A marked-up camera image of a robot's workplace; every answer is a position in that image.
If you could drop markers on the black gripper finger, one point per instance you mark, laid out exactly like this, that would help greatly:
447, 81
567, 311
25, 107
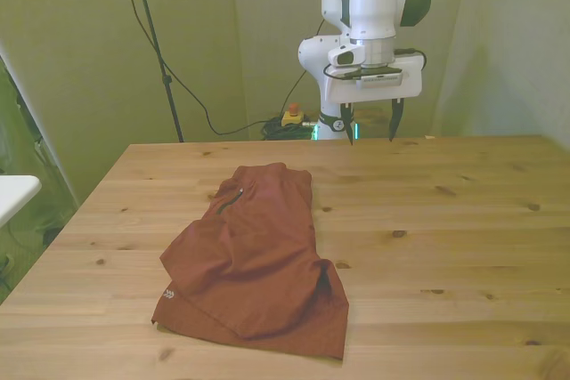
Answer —
394, 122
347, 126

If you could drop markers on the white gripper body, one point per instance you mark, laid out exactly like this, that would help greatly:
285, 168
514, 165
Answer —
378, 91

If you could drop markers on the rust red shorts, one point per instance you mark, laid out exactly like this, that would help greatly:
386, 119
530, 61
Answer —
263, 260

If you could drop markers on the yellow emergency stop box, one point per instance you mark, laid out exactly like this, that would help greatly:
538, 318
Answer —
294, 116

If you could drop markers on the black tripod stand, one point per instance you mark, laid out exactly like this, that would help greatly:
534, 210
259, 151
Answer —
153, 37

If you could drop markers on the white board edge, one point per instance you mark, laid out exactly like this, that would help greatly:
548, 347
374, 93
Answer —
15, 193

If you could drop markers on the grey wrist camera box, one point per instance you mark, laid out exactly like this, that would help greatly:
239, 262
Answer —
380, 75

